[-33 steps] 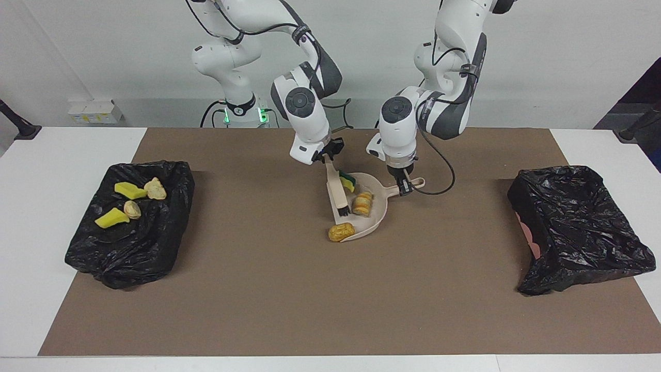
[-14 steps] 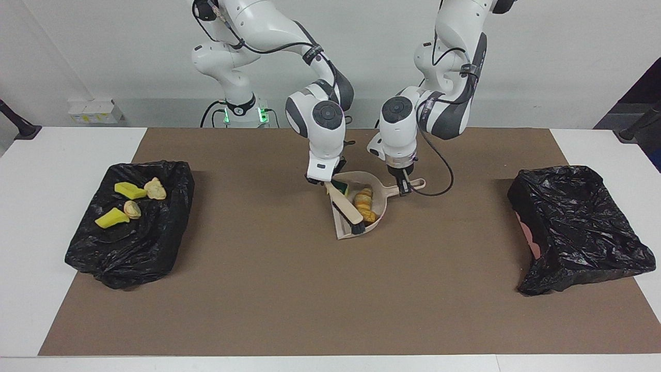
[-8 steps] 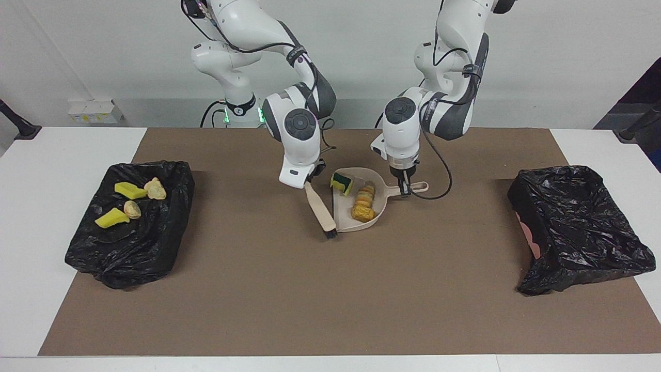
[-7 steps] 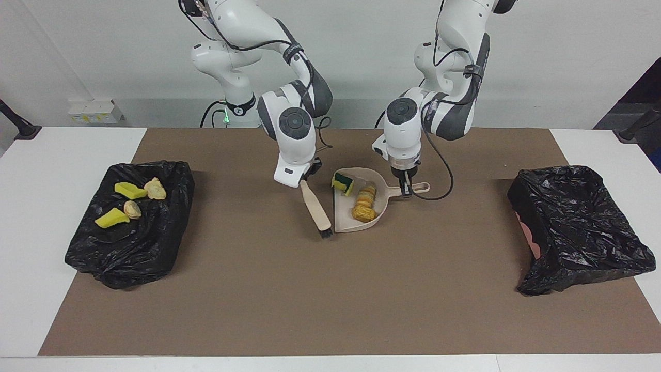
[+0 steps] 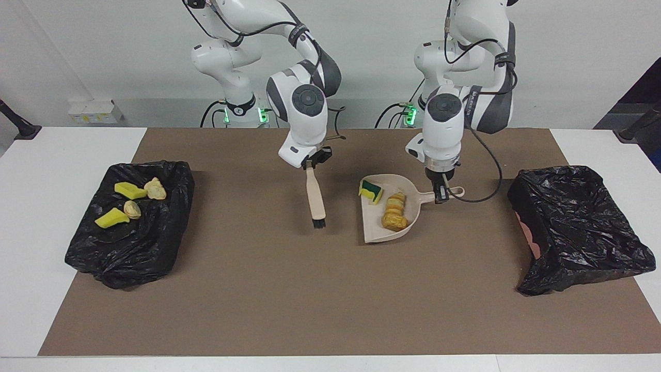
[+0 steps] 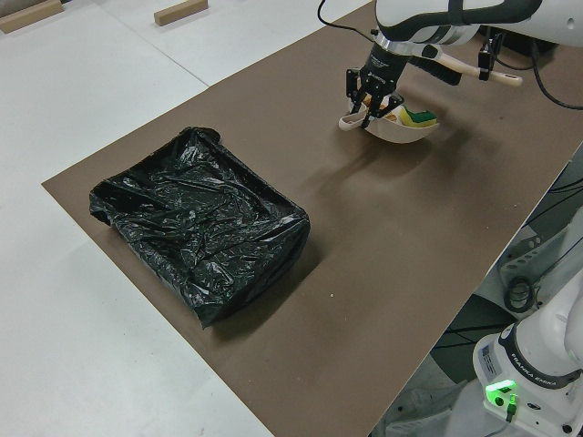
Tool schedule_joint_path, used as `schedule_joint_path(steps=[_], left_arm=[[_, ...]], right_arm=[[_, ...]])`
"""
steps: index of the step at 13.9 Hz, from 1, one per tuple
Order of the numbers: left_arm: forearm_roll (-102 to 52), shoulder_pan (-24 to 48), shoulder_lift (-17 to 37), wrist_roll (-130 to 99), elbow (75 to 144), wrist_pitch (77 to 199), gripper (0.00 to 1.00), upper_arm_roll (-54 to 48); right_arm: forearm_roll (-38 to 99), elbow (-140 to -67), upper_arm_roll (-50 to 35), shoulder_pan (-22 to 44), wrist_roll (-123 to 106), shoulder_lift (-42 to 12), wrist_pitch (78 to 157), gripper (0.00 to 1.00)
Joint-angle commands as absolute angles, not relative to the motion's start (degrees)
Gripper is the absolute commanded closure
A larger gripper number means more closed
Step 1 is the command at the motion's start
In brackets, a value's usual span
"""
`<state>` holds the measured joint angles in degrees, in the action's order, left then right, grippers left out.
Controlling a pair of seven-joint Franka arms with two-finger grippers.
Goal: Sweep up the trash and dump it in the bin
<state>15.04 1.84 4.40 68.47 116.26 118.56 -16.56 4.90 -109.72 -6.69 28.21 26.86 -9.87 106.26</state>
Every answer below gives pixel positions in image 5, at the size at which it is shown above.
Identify beige plastic dustpan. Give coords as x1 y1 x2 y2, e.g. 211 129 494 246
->
359 174 465 243

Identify golden brown bread toy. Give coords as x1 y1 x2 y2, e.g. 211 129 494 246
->
381 211 408 232

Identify pink bin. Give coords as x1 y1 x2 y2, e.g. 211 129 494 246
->
516 212 543 260

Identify beige hand brush black bristles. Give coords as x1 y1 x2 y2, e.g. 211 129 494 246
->
305 161 327 229

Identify black camera stand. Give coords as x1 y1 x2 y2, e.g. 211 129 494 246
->
0 98 42 140
615 101 661 143

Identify chunky yellow sponge piece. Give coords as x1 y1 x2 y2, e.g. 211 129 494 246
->
95 207 131 229

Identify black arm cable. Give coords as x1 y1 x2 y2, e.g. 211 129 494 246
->
413 0 518 203
183 0 348 143

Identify white power strip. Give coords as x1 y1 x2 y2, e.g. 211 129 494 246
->
68 99 123 125

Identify black trash bag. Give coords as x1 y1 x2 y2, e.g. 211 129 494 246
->
507 165 656 296
65 160 195 290

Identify brown table mat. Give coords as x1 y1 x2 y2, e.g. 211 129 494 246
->
39 128 661 357

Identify black base power cable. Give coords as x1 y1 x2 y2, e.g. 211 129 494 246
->
374 102 414 128
200 100 225 128

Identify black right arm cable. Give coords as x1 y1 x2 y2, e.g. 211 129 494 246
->
183 0 348 143

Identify green and yellow sponge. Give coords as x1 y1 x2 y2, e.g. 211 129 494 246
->
359 179 384 205

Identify notched yellow sponge piece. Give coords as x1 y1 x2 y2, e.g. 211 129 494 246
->
114 182 148 200

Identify pale foam lump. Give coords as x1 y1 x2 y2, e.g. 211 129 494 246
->
144 177 168 200

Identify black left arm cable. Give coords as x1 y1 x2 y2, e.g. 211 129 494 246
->
413 0 518 203

